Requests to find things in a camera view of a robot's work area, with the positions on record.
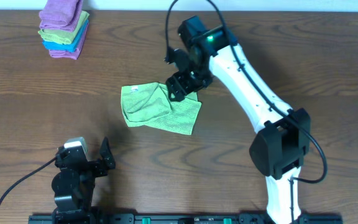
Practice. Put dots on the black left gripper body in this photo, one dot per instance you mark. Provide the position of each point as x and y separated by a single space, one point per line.
95 166

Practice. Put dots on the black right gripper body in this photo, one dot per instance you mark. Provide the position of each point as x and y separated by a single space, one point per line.
182 86

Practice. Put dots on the light green microfiber cloth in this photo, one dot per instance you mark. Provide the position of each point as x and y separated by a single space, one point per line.
148 105

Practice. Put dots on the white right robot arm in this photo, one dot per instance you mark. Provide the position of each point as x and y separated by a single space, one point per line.
278 148

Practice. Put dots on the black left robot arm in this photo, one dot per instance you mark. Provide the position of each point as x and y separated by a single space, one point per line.
74 184

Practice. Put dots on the folded purple bottom cloth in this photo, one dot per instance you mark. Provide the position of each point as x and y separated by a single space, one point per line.
77 50

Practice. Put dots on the folded blue cloth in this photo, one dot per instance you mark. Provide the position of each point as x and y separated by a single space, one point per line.
69 47

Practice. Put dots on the folded olive green cloth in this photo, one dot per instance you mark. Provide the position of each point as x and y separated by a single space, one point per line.
61 36

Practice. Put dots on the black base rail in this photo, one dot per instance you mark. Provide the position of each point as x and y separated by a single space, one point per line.
242 218

